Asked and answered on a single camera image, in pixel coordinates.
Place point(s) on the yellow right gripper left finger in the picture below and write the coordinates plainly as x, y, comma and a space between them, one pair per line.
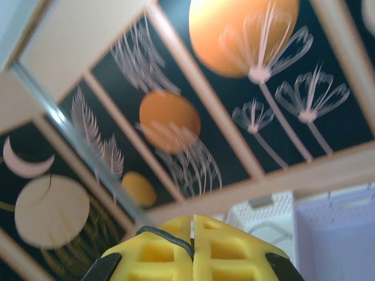
164, 263

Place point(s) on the aluminium frame post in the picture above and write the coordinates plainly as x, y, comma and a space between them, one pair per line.
73, 134

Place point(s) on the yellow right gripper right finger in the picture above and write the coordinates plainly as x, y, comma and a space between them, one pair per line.
228, 263

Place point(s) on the purple plastic basket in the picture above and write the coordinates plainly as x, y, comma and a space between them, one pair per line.
337, 234

